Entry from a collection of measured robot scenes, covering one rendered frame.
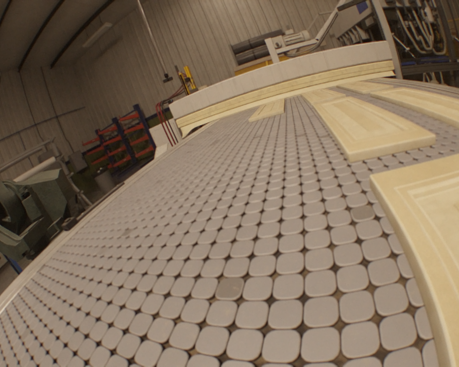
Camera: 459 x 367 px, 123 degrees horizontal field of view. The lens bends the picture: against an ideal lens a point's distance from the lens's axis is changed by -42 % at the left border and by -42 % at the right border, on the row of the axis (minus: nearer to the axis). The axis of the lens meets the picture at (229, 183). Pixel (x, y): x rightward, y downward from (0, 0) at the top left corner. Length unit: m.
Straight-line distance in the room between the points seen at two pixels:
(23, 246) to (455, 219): 1.35
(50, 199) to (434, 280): 1.43
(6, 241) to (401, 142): 1.46
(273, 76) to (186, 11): 5.59
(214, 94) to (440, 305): 2.04
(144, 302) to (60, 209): 1.16
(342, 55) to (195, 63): 5.32
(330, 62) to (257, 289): 1.90
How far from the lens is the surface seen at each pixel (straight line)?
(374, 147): 0.40
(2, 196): 1.39
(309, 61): 1.96
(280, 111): 1.10
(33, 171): 5.14
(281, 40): 2.81
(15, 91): 8.98
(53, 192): 1.37
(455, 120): 0.58
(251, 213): 0.31
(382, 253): 0.22
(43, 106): 9.03
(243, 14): 6.62
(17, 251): 1.25
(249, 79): 1.97
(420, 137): 0.44
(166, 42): 7.31
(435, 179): 0.30
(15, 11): 7.01
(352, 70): 2.04
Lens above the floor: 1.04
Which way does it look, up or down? 22 degrees down
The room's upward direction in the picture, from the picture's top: 22 degrees counter-clockwise
